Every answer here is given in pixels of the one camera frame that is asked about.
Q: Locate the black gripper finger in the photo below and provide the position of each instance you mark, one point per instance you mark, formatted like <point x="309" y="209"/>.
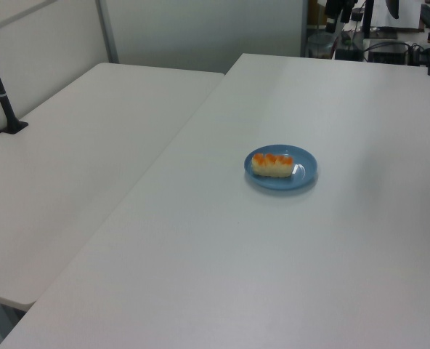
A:
<point x="345" y="11"/>
<point x="333" y="12"/>

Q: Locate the orange topped bread loaf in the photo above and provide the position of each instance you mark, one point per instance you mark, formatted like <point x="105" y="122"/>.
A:
<point x="273" y="167"/>

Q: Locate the blue plastic plate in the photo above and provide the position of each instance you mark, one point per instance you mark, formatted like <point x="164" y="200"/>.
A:
<point x="304" y="160"/>

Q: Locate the brown wooden board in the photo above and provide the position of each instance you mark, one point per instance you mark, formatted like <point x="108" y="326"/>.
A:
<point x="312" y="12"/>

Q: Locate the black vertical stand pole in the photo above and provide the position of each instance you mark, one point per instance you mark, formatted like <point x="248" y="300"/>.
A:
<point x="368" y="18"/>

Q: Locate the clear plastic container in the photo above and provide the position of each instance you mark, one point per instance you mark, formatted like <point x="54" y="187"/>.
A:
<point x="320" y="45"/>

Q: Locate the black device with green parts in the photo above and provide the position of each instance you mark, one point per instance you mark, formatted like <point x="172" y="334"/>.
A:
<point x="349" y="52"/>

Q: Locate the black electronics box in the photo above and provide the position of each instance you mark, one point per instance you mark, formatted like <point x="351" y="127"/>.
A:
<point x="387" y="56"/>

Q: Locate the white side table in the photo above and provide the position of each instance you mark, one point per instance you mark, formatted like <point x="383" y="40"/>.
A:
<point x="73" y="163"/>

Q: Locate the black pole with base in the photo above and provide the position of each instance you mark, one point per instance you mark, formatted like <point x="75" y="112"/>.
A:
<point x="2" y="102"/>

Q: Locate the grey metal partition post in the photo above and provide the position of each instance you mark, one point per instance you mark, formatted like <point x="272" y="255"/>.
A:
<point x="108" y="32"/>
<point x="304" y="29"/>

